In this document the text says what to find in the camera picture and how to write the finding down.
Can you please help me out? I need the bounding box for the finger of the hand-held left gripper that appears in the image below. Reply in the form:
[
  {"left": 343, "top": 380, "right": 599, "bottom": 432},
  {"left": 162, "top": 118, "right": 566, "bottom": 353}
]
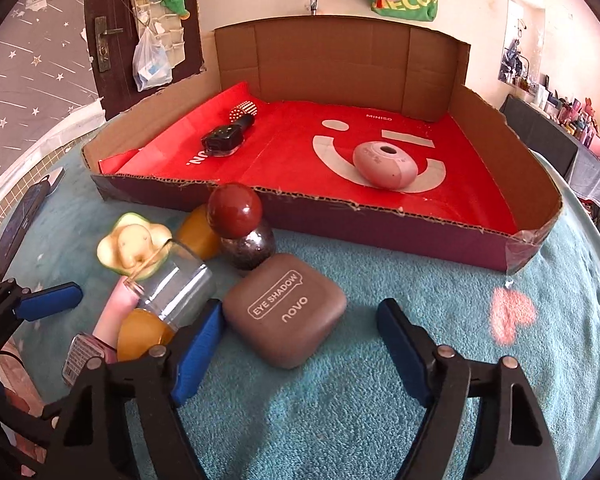
[
  {"left": 0, "top": 390, "right": 61, "bottom": 480},
  {"left": 0, "top": 280, "right": 83, "bottom": 361}
]

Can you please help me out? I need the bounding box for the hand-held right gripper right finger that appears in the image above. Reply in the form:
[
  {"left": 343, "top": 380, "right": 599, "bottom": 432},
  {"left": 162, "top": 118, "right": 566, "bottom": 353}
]
[{"left": 376, "top": 297, "right": 563, "bottom": 480}]

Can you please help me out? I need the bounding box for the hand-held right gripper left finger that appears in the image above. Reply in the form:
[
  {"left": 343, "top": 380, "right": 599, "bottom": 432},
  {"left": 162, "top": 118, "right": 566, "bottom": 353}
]
[{"left": 40, "top": 299, "right": 226, "bottom": 480}]

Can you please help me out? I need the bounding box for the orange round disc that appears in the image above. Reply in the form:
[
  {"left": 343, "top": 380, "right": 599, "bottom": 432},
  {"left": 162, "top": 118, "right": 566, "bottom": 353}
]
[
  {"left": 116, "top": 308, "right": 177, "bottom": 363},
  {"left": 175, "top": 205, "right": 223, "bottom": 261}
]

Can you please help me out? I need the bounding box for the pink-capped nail polish bottle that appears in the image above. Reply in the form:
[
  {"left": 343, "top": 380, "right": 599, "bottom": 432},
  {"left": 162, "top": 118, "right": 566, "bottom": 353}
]
[{"left": 62, "top": 277, "right": 141, "bottom": 386}]

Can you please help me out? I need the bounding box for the brown eye shadow case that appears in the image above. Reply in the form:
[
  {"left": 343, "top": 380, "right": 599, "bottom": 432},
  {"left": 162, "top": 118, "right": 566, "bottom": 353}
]
[{"left": 222, "top": 253, "right": 347, "bottom": 370}]

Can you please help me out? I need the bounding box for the cardboard box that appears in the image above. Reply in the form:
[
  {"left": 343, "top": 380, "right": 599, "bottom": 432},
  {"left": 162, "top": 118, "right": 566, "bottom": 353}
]
[{"left": 80, "top": 14, "right": 565, "bottom": 276}]

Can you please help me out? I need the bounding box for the dark smartphone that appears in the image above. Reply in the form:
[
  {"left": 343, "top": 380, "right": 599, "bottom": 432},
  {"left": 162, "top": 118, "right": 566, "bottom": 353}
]
[{"left": 0, "top": 180, "right": 51, "bottom": 281}]

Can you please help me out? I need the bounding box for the dark metallic ball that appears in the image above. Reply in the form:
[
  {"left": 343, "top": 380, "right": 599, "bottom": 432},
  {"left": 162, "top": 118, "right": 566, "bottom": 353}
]
[{"left": 220, "top": 225, "right": 277, "bottom": 272}]

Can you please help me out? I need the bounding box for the white flat device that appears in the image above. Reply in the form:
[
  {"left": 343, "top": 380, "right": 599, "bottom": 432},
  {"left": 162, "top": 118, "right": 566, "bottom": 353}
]
[{"left": 42, "top": 166, "right": 67, "bottom": 192}]

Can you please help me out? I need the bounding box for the red glossy ball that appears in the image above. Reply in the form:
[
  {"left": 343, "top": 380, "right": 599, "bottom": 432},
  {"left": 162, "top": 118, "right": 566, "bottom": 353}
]
[{"left": 206, "top": 184, "right": 263, "bottom": 238}]

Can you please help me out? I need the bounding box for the pink oval compact case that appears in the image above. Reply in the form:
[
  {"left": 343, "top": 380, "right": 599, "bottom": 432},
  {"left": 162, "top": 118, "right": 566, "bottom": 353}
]
[{"left": 352, "top": 141, "right": 420, "bottom": 191}]

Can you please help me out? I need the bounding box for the black nail polish bottle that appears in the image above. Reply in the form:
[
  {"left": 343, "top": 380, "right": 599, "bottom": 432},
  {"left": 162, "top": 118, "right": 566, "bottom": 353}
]
[{"left": 201, "top": 113, "right": 256, "bottom": 158}]

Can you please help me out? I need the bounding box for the red paper bag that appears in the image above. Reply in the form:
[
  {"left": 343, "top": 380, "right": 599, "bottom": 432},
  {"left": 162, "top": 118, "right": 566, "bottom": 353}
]
[{"left": 99, "top": 81, "right": 523, "bottom": 236}]

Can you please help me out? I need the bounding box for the grey star print sheet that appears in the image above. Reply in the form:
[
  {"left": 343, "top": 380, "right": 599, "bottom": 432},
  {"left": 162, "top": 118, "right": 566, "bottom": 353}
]
[{"left": 0, "top": 0, "right": 106, "bottom": 196}]

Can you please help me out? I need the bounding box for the rhinestone-capped bottle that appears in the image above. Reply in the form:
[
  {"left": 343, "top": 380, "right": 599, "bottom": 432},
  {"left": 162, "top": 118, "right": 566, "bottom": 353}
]
[{"left": 227, "top": 100, "right": 258, "bottom": 123}]

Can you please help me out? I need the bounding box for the clear plastic bag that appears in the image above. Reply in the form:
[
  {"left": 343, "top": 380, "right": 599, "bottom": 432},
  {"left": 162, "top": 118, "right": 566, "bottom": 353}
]
[{"left": 131, "top": 25, "right": 173, "bottom": 92}]

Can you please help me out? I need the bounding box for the desk with dark cloth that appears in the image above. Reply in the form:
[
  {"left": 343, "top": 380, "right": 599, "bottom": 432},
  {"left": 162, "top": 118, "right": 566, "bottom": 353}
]
[{"left": 500, "top": 94, "right": 600, "bottom": 211}]

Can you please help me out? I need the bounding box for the row of cosmetics bottles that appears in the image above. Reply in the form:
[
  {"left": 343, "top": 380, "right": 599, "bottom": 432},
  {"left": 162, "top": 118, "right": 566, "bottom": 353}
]
[{"left": 515, "top": 72, "right": 600, "bottom": 171}]

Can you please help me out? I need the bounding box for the beige hanging organiser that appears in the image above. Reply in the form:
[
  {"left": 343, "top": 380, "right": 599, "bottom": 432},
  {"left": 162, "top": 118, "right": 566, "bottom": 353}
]
[{"left": 120, "top": 0, "right": 188, "bottom": 68}]

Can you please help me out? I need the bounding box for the metal door handle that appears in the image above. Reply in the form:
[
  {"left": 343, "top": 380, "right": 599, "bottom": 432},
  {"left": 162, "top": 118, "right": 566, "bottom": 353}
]
[{"left": 94, "top": 16, "right": 123, "bottom": 73}]

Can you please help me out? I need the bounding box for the dark wall poster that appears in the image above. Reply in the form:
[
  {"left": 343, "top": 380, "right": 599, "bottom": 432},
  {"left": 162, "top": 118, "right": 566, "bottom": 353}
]
[{"left": 497, "top": 35, "right": 525, "bottom": 83}]

